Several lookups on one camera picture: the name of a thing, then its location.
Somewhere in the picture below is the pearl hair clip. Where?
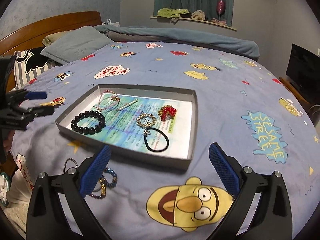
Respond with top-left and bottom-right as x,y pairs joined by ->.
118,99 -> 138,111

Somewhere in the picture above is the grey shallow cardboard tray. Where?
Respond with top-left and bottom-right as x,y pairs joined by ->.
55,84 -> 198,170

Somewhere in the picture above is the black bead bracelet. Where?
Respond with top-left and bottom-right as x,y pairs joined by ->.
70,109 -> 107,135

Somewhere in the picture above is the beige cloth on sill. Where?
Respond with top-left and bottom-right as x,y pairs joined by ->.
191,10 -> 206,21

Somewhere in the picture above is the blue gold bead bracelet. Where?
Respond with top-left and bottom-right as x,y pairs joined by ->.
88,167 -> 118,201

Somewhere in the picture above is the wooden desk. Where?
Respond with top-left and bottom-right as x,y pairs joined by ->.
279,76 -> 319,116

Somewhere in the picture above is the thin silver hoop ring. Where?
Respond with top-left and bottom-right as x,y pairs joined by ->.
64,157 -> 79,173

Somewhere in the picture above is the red bead ornament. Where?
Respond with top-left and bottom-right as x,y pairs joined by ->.
158,105 -> 177,121

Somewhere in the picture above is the pink balloon on stick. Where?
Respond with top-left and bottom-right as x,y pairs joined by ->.
216,0 -> 226,20

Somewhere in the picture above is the printed blue-green paper sheet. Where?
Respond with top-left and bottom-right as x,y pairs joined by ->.
58,89 -> 193,160

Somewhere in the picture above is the striped black white pillow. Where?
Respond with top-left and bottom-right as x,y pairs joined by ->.
14,47 -> 60,89

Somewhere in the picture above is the black hair tie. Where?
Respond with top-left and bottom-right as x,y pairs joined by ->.
143,126 -> 170,153

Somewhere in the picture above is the blue cartoon bed cover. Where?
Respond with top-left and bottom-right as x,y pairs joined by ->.
11,42 -> 319,239

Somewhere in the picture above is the grey-blue pillow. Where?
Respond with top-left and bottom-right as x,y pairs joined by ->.
41,26 -> 113,64

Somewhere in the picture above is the olive green pillow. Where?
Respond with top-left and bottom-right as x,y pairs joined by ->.
41,30 -> 71,47

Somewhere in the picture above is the black monitor screen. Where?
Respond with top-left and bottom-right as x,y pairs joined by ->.
286,44 -> 319,98

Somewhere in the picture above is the green cloth on sill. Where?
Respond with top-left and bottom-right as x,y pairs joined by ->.
157,8 -> 191,19

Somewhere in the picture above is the pink red string bracelet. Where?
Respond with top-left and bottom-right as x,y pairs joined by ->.
93,89 -> 121,113

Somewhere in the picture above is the wooden window sill shelf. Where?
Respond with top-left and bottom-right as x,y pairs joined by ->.
150,16 -> 237,31

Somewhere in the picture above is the wooden headboard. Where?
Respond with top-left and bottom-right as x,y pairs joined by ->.
0,10 -> 103,91

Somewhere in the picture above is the pink cloth on sill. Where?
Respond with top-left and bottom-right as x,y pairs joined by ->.
210,18 -> 227,26

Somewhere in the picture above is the teal folded blanket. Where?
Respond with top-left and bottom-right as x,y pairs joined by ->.
95,24 -> 260,60

